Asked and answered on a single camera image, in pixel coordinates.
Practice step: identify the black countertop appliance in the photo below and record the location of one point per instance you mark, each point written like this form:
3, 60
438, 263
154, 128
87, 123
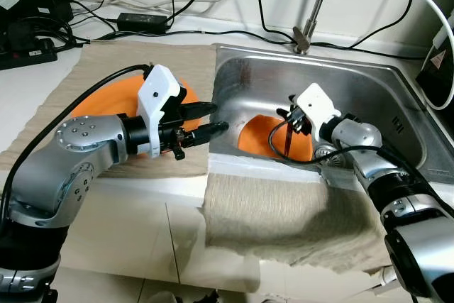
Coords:
440, 69

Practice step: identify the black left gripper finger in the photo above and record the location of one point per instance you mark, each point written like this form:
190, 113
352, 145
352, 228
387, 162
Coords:
207, 133
198, 111

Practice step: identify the black power adapter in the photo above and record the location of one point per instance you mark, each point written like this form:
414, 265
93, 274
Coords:
142, 22

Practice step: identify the black electronic device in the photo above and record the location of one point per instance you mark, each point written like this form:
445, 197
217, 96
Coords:
35, 1

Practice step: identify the black power strip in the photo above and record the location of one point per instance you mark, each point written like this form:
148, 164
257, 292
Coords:
28, 54

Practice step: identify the orange plastic plate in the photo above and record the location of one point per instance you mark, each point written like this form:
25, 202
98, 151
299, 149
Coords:
259, 140
106, 101

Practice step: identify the chrome faucet pipe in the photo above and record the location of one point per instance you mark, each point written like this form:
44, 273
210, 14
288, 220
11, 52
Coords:
318, 1

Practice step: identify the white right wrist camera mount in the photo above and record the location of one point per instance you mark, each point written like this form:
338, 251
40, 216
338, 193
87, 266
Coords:
318, 103

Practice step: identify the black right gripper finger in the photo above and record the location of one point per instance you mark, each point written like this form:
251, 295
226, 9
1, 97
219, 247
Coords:
289, 141

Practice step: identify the metal sink drain strainer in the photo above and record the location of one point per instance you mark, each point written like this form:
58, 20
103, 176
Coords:
325, 152

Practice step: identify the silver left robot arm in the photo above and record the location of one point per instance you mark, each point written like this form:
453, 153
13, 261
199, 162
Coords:
50, 175

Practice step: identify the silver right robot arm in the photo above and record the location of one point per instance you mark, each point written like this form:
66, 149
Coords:
355, 135

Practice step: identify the beige fringed towel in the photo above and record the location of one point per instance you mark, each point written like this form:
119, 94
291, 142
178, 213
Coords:
284, 218

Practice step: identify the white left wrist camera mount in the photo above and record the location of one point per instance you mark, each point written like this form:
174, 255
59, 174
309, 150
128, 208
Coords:
157, 94

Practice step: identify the stainless steel sink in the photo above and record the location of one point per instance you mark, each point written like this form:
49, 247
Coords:
340, 83

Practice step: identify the white base cabinet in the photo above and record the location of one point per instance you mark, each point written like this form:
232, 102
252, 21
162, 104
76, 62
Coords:
142, 239

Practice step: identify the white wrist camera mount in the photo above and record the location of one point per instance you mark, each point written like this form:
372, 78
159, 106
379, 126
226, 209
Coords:
157, 94
318, 103

